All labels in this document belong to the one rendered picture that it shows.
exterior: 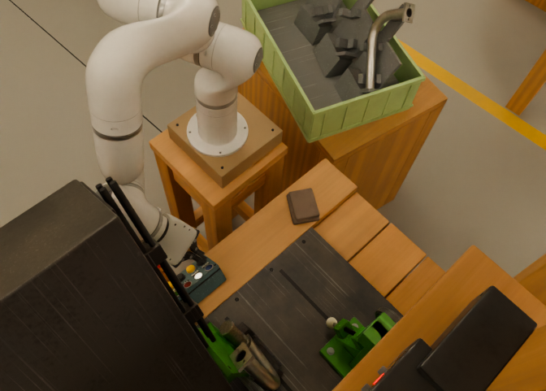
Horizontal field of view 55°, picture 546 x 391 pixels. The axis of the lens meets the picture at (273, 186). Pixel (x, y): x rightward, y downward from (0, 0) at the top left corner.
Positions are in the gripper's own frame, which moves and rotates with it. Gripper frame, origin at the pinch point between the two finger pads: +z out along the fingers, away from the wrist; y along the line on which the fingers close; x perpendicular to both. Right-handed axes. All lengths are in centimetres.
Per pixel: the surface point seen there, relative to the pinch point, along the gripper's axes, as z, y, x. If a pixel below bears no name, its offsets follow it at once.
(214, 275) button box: 9.3, 2.2, -0.2
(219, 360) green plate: -13.6, 13.5, 35.2
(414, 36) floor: 133, -177, -87
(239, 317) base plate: 17.0, 7.9, 7.8
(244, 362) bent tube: -6.7, 12.1, 35.2
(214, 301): 13.0, 8.0, 1.3
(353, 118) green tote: 36, -65, -11
